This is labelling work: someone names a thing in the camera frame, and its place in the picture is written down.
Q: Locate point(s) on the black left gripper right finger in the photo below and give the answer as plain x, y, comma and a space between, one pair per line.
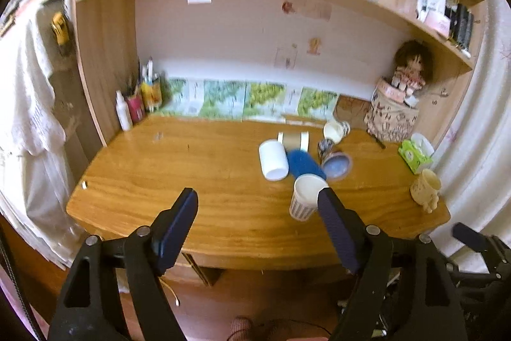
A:
427, 307

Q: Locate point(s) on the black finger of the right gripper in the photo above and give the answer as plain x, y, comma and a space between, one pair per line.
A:
494, 251

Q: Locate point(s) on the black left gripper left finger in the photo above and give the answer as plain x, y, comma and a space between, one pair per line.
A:
89, 306

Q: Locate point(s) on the grey checked paper cup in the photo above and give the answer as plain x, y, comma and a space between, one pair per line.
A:
304, 201

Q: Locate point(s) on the clear patterned plastic cup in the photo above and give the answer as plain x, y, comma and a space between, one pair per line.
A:
335, 164

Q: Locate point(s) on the blue plastic cup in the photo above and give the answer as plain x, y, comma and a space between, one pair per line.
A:
301, 163

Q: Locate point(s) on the white leaf print paper cup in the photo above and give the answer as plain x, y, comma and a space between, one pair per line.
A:
336, 131

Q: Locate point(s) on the olive green paper cup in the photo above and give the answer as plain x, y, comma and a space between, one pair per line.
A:
292, 141

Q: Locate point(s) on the white plastic cup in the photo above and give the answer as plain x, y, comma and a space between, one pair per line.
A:
273, 160

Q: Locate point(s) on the cream ceramic mug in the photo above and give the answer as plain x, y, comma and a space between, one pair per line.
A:
425, 190

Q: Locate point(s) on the white lace cloth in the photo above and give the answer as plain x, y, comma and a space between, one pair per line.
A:
36, 179

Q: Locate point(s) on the green tissue pack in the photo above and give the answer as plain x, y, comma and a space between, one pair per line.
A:
417, 153

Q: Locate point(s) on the black pen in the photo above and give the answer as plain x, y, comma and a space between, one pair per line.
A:
379, 142

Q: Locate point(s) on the white squeeze bottle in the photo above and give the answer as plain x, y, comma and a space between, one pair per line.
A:
123, 112

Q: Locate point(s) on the letter print fabric bag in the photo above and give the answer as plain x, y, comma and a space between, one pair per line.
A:
389, 121

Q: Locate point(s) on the red pen holder can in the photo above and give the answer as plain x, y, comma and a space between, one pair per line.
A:
136, 108

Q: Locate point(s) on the brown drawing card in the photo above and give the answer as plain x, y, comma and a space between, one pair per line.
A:
352, 111

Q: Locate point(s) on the pink box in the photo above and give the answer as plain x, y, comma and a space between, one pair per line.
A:
392, 93

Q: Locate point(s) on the yellow pen holder can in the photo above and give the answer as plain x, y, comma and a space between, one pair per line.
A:
151, 94

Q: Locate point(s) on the rag doll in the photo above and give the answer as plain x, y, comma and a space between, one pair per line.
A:
413, 67

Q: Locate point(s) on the wooden bookshelf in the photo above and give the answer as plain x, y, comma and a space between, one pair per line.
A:
342, 46

